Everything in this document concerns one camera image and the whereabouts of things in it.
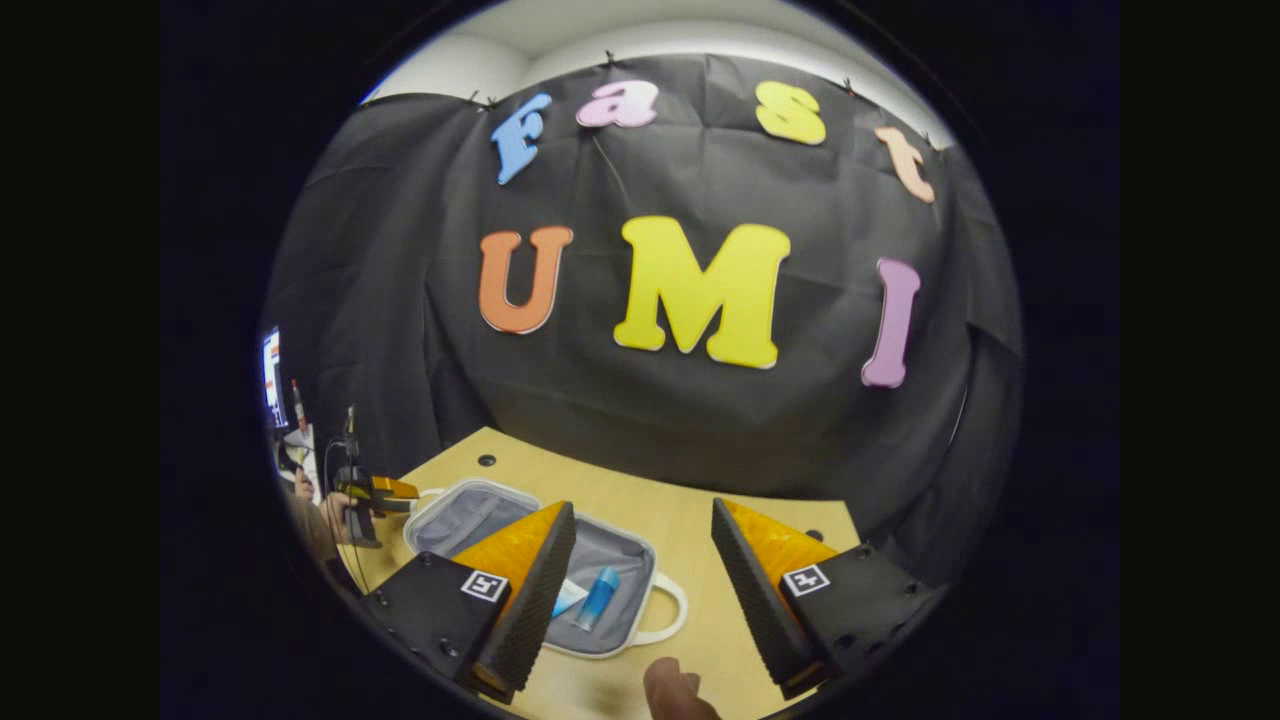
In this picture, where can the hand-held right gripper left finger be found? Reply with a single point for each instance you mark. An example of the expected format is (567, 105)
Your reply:
(530, 610)

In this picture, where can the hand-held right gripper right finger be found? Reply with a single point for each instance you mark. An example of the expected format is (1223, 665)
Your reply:
(755, 600)

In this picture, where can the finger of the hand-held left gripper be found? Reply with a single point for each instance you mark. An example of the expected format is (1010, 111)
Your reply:
(395, 490)

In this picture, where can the blue skin care bottle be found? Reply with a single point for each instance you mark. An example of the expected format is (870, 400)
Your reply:
(598, 598)

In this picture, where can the white suitcase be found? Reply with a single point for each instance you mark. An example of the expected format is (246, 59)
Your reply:
(610, 555)

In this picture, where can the computer monitor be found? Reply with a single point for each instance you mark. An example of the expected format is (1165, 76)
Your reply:
(273, 375)

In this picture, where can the black backdrop cloth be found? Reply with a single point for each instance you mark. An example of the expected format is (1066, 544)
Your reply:
(700, 420)

